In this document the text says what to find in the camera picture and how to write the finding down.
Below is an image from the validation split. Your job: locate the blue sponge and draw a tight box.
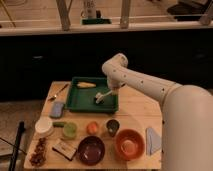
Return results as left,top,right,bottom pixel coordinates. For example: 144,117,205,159
50,101,64,118

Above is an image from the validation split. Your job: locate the orange bowl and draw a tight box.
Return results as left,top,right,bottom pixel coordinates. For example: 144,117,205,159
114,129,145,161

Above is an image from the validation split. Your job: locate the yellow corn cob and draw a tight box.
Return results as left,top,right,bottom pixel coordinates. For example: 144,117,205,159
77,82,96,88

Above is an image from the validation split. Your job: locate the blue folded cloth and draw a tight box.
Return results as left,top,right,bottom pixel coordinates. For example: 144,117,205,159
146,127,161,156

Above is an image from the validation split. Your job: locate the metal spoon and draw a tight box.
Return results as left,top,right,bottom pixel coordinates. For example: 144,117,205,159
48,84,69,101

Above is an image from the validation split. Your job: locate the brown dried food cluster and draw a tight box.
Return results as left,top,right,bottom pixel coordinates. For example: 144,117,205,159
30,138,46,167

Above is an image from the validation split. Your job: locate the green plastic tray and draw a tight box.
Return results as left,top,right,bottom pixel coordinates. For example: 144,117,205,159
65,77,119,114

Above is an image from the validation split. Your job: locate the white bottle on green base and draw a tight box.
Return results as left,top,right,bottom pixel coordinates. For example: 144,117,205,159
81,0,111,25

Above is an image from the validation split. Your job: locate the green cup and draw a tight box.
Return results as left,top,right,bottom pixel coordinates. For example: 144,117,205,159
62,122,77,139

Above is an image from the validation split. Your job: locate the white bowl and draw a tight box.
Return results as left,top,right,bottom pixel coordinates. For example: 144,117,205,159
35,117,54,137

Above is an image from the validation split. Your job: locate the orange fruit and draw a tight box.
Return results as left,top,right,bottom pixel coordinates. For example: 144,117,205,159
86,121,99,135

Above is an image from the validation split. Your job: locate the small metal cup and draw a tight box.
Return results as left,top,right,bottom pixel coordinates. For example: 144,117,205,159
106,119,120,137

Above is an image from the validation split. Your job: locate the black pole stand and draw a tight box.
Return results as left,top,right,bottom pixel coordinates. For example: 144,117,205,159
8,121,25,171

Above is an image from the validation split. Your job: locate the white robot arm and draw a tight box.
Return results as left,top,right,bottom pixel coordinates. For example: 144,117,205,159
102,53,213,171

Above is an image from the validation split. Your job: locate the dark purple bowl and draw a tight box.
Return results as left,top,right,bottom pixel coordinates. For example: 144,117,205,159
77,136,105,166

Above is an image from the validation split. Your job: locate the green cucumber piece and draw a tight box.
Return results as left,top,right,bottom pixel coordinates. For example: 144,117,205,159
53,122,66,127

